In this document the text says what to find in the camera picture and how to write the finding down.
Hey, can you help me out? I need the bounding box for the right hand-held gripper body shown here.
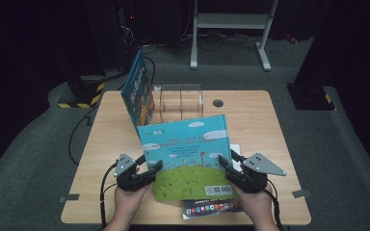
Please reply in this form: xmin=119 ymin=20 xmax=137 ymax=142
xmin=233 ymin=152 xmax=288 ymax=194

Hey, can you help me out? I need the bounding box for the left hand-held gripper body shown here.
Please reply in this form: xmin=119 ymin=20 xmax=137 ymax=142
xmin=113 ymin=152 xmax=157 ymax=193

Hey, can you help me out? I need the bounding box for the light blue picture book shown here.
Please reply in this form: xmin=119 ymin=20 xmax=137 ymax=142
xmin=136 ymin=114 xmax=241 ymax=203

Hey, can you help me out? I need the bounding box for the purple magazine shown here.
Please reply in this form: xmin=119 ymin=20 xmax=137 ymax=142
xmin=181 ymin=198 xmax=245 ymax=221

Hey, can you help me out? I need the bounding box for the dark blue picture book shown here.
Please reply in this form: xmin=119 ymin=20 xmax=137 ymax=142
xmin=120 ymin=49 xmax=157 ymax=130

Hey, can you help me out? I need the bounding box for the clear acrylic book rack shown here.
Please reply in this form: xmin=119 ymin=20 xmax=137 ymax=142
xmin=150 ymin=84 xmax=205 ymax=125

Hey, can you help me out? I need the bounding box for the person's left hand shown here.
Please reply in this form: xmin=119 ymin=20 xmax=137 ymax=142
xmin=113 ymin=183 xmax=152 ymax=223

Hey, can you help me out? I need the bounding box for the person's right hand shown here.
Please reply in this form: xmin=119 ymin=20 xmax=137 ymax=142
xmin=235 ymin=182 xmax=277 ymax=223

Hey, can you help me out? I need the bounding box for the grey tape piece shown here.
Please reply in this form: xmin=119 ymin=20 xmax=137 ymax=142
xmin=291 ymin=189 xmax=312 ymax=199
xmin=59 ymin=193 xmax=80 ymax=203

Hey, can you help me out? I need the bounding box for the black yellow striped base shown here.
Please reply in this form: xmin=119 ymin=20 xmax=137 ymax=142
xmin=57 ymin=74 xmax=107 ymax=110
xmin=286 ymin=83 xmax=337 ymax=112

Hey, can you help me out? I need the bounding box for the black equipment tower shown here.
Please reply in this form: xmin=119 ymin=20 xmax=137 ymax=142
xmin=117 ymin=0 xmax=144 ymax=72

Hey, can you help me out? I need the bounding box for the small red object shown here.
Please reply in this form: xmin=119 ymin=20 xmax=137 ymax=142
xmin=284 ymin=34 xmax=301 ymax=45

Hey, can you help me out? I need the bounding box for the white metal stand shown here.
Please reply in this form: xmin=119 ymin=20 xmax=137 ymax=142
xmin=189 ymin=0 xmax=279 ymax=72

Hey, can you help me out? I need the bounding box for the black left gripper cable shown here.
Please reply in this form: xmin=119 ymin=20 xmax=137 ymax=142
xmin=99 ymin=159 xmax=120 ymax=229

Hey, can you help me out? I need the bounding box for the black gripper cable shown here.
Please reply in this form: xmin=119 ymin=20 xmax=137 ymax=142
xmin=262 ymin=178 xmax=285 ymax=231
xmin=99 ymin=159 xmax=120 ymax=229

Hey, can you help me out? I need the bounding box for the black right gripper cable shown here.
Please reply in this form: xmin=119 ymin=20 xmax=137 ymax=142
xmin=262 ymin=178 xmax=285 ymax=231

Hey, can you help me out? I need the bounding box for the black floor cable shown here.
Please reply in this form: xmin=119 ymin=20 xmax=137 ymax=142
xmin=67 ymin=44 xmax=157 ymax=167

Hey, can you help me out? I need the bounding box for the tangle of black floor cables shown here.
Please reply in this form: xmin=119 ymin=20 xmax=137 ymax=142
xmin=179 ymin=29 xmax=262 ymax=53

